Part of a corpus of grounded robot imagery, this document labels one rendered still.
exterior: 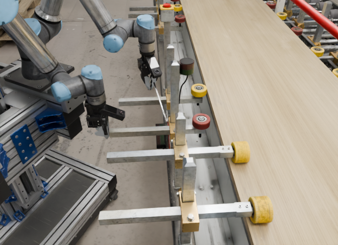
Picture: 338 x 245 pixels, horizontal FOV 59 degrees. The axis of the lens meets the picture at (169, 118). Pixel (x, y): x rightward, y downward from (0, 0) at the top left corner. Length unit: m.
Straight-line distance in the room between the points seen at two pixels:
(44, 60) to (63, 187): 1.05
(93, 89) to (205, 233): 0.73
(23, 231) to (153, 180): 0.90
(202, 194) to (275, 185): 0.40
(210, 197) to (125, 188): 0.96
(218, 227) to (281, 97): 0.70
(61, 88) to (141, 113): 1.76
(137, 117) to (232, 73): 1.33
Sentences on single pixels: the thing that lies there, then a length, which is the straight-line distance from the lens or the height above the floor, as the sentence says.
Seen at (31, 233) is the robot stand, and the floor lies 0.21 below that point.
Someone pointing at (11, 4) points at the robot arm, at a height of 1.48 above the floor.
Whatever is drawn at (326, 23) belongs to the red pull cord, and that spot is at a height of 1.64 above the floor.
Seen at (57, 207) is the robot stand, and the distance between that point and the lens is 1.98.
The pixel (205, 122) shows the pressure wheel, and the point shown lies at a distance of 1.32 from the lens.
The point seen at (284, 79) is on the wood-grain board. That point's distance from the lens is 1.73.
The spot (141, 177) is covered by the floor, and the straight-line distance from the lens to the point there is 2.29.
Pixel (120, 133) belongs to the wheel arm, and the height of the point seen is 0.86.
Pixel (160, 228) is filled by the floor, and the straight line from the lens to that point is 2.03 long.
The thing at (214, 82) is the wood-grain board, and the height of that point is 0.90.
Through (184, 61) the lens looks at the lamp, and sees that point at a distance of 1.21.
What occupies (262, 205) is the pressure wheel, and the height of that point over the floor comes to 0.98.
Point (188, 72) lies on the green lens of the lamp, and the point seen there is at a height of 1.14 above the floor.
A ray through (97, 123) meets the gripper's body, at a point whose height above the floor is 0.93.
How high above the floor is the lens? 1.75
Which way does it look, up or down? 39 degrees down
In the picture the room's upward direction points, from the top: straight up
